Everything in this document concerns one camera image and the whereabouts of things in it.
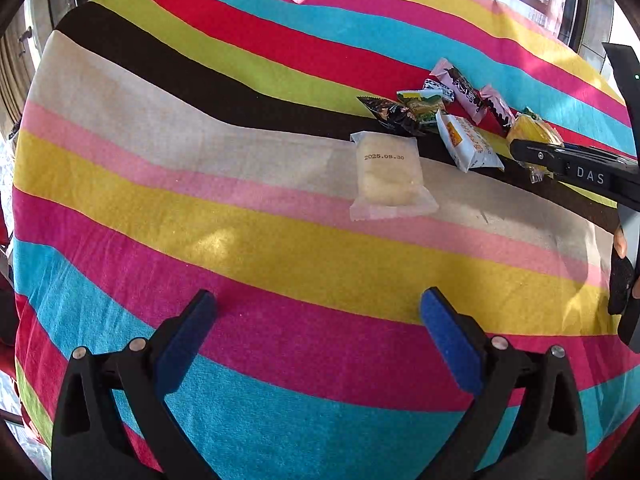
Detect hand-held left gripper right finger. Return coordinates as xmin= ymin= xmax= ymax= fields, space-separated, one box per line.
xmin=415 ymin=286 xmax=588 ymax=480

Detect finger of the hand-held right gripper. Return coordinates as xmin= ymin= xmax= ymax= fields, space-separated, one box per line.
xmin=564 ymin=144 xmax=638 ymax=162
xmin=510 ymin=139 xmax=568 ymax=177

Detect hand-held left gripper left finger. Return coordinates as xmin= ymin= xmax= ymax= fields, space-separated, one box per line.
xmin=51 ymin=289 xmax=218 ymax=480

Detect yellow cake packet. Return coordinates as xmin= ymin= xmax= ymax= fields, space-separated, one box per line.
xmin=506 ymin=112 xmax=565 ymax=183

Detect large pink black snack packet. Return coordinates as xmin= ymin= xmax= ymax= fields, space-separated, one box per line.
xmin=431 ymin=58 xmax=488 ymax=125

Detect person's right hand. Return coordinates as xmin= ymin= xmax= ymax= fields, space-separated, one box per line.
xmin=613 ymin=225 xmax=640 ymax=301

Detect small pink snack packet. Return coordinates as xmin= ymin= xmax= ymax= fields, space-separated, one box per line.
xmin=477 ymin=85 xmax=516 ymax=137

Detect white orange snack packet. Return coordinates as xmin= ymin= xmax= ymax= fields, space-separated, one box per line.
xmin=435 ymin=110 xmax=505 ymax=173

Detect green white snack packet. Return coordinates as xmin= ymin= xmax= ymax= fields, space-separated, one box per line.
xmin=396 ymin=89 xmax=448 ymax=126

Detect small blue white packet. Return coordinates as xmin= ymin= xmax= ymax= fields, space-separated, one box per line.
xmin=422 ymin=77 xmax=456 ymax=103

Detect pale cake clear packet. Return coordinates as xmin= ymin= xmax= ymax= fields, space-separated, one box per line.
xmin=349 ymin=130 xmax=440 ymax=222

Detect striped colourful tablecloth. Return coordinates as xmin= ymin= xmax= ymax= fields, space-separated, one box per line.
xmin=12 ymin=0 xmax=640 ymax=480

